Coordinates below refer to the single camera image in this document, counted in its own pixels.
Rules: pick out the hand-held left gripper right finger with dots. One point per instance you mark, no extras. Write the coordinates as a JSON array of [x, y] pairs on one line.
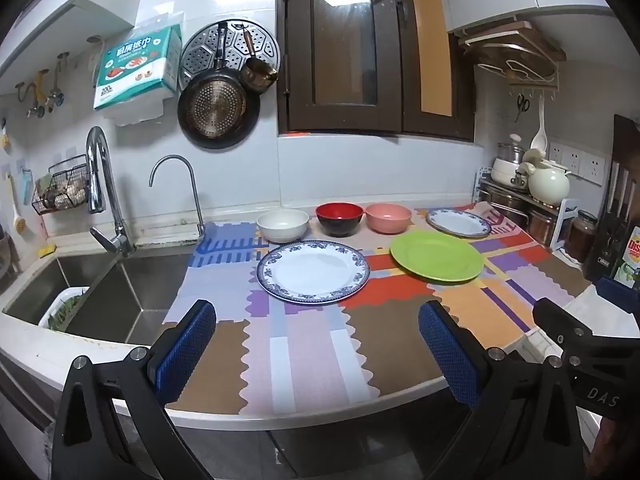
[[450, 355]]

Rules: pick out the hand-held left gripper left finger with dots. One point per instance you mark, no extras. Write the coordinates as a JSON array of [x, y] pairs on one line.
[[185, 352]]

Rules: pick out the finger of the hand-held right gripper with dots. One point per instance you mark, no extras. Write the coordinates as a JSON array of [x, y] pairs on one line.
[[620, 290], [565, 322]]

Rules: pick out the green plate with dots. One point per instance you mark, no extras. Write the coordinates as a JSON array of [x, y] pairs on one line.
[[435, 257]]

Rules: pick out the small blue rimmed plate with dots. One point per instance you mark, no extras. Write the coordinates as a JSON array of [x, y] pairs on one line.
[[457, 222]]

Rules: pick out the pink bowl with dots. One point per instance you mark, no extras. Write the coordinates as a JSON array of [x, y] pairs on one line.
[[387, 221]]

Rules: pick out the large blue floral plate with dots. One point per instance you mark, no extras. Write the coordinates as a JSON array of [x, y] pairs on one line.
[[310, 272]]

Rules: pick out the white bowl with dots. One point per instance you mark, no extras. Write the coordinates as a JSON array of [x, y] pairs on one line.
[[282, 225]]

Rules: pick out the red and black bowl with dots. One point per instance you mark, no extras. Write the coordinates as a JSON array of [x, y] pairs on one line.
[[339, 227]]

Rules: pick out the dish soap bottle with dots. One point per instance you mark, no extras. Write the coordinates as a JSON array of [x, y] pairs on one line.
[[631, 255]]

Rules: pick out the black knife block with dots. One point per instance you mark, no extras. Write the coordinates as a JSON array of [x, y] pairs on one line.
[[600, 240]]

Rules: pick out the glass jar brown contents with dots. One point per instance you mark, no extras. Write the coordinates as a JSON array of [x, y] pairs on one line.
[[580, 237]]

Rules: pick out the white counter rack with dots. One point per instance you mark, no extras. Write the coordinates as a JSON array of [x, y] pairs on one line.
[[566, 225]]

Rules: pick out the stainless steel sink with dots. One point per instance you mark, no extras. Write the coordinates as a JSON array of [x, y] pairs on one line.
[[125, 285]]

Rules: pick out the colourful patterned mat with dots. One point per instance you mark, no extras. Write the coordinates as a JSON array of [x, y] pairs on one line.
[[300, 350]]

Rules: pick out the white plastic basket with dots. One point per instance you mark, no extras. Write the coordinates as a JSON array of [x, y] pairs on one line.
[[75, 291]]

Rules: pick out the green vegetables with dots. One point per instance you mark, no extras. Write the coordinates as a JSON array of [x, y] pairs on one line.
[[65, 312]]

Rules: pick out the cream kettle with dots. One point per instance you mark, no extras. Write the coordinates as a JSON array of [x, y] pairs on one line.
[[547, 185]]

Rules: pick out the thin gooseneck faucet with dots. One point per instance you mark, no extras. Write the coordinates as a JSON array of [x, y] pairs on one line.
[[194, 195]]

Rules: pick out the white cooking pot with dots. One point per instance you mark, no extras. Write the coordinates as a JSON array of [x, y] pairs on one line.
[[505, 175]]

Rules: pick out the yellow sponge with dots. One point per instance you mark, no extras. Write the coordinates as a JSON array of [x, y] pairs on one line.
[[47, 251]]

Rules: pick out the white ladle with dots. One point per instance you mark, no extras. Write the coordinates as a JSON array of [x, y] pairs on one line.
[[539, 137]]

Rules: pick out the steel lidded pot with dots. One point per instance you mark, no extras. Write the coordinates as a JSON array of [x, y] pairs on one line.
[[510, 152]]

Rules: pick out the tall chrome faucet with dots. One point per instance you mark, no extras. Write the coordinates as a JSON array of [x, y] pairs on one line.
[[97, 170]]

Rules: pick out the hanging scissors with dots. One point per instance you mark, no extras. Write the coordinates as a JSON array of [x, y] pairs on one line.
[[523, 105]]

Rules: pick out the yellow dish brush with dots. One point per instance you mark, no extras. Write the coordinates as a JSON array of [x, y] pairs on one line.
[[19, 222]]

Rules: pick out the brass perforated strainer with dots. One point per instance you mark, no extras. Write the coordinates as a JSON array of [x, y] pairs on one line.
[[215, 105]]

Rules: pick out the small brass pot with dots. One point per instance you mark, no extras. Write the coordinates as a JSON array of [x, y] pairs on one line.
[[257, 77]]

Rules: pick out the paper towel pack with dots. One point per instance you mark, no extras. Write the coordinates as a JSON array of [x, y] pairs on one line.
[[135, 65]]

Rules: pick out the round metal steamer tray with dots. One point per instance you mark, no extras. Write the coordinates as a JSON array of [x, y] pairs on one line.
[[265, 45]]

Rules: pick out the white range hood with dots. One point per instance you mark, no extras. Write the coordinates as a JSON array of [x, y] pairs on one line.
[[50, 20]]

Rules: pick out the white wall socket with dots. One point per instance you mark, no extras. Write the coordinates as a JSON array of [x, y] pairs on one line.
[[561, 156], [592, 165]]

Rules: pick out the round strainer on wall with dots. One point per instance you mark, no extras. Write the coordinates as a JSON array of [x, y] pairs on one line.
[[252, 120]]

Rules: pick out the metal wall hook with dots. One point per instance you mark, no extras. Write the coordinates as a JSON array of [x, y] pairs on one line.
[[36, 92], [57, 87]]

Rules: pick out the dark wooden window frame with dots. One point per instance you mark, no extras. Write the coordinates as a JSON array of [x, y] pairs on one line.
[[295, 60]]

